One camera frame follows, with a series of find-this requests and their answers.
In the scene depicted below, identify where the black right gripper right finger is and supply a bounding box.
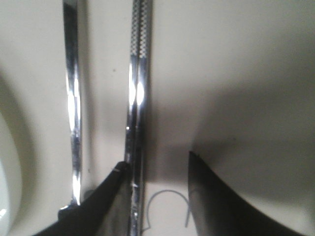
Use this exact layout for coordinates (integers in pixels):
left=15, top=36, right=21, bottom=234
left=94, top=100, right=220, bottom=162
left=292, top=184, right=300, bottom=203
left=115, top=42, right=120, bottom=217
left=188, top=151, right=299, bottom=236

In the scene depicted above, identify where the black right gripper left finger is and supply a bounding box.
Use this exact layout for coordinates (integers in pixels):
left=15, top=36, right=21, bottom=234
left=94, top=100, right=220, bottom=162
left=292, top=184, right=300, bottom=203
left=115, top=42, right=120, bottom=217
left=36, top=162, right=131, bottom=236

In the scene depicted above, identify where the white round plate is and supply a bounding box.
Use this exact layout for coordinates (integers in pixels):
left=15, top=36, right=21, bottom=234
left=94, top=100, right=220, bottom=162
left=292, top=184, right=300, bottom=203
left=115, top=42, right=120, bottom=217
left=0, top=77, right=33, bottom=236

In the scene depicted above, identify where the beige rabbit serving tray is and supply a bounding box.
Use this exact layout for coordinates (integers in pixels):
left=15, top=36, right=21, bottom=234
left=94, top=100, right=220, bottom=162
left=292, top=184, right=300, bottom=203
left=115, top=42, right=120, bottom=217
left=0, top=0, right=315, bottom=236

